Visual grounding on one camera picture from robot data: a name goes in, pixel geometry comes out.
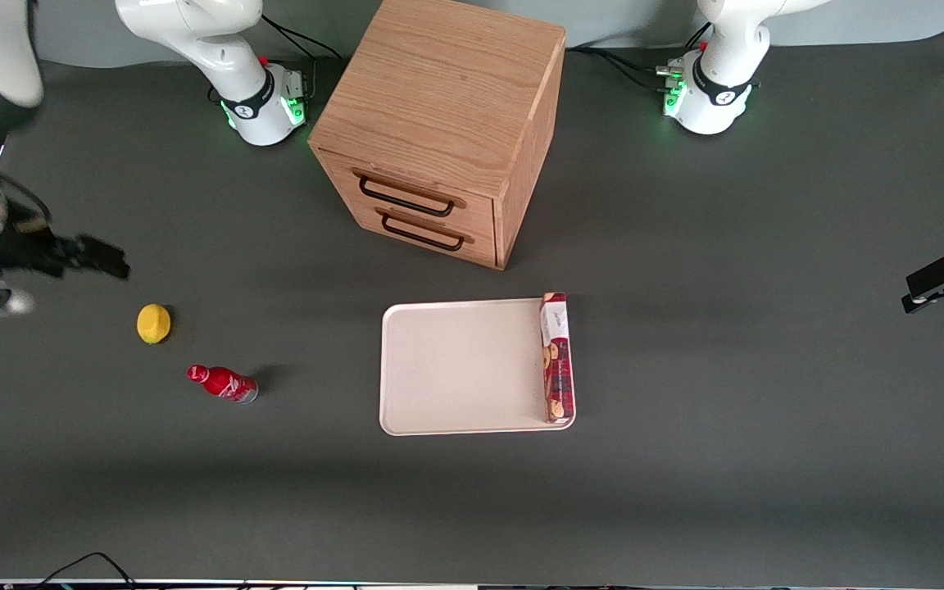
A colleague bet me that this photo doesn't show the black drawer handle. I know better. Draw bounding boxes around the black drawer handle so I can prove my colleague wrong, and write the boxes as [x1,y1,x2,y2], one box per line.
[380,214,467,252]
[357,174,456,219]

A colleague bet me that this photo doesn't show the yellow lemon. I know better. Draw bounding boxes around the yellow lemon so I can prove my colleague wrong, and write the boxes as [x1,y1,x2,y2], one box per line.
[136,303,172,346]

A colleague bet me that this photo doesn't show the black arm base cable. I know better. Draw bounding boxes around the black arm base cable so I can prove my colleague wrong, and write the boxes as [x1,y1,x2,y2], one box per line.
[565,45,680,93]
[261,13,343,99]

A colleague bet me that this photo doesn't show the beige plastic tray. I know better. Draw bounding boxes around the beige plastic tray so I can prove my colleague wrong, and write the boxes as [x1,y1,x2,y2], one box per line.
[379,297,577,437]

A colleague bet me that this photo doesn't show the black cable along right arm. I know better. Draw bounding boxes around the black cable along right arm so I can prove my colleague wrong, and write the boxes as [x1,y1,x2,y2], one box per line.
[0,170,53,226]

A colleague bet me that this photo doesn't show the wooden drawer cabinet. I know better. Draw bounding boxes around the wooden drawer cabinet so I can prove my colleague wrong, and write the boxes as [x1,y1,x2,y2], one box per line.
[307,0,567,272]

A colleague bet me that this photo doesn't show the red cookie box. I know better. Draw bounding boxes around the red cookie box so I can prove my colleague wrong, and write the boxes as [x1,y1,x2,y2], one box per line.
[538,292,577,424]

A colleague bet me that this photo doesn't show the black cable at table edge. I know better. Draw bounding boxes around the black cable at table edge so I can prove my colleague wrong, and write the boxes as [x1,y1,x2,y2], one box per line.
[29,551,138,590]

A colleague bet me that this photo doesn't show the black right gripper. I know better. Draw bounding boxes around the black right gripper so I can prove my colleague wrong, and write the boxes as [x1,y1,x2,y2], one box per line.
[0,215,131,282]

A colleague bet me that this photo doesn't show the black left arm base cable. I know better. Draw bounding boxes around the black left arm base cable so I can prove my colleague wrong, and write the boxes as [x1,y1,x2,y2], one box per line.
[565,45,680,93]

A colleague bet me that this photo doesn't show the red coke bottle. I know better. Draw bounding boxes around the red coke bottle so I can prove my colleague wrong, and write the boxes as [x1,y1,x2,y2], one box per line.
[186,363,260,405]

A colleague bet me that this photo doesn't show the black right arm base cable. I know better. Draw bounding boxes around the black right arm base cable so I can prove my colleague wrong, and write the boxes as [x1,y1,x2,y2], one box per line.
[261,13,343,99]

